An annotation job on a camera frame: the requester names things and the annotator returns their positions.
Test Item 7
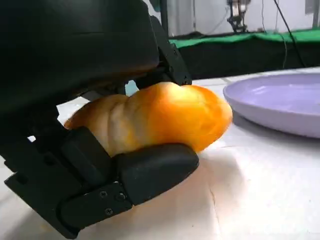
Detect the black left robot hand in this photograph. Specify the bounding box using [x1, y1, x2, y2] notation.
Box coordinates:
[0, 0, 200, 240]

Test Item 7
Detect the orange white toy bread roll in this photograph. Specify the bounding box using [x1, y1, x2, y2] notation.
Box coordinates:
[64, 82, 233, 158]

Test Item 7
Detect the pale green mug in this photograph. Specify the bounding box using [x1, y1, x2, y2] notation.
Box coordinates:
[124, 80, 140, 98]

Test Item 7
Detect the green table cloth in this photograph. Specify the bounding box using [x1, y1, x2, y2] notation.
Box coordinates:
[168, 27, 320, 50]

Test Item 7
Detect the black table skirt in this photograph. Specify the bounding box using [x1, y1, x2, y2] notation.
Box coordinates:
[172, 37, 320, 81]

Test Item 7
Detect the lilac plate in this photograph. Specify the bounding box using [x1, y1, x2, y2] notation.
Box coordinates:
[222, 72, 320, 139]

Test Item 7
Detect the black stand post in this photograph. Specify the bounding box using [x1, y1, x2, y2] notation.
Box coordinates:
[159, 0, 170, 38]

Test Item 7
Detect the black hanging cable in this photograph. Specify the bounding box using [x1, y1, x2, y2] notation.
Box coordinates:
[273, 0, 308, 68]

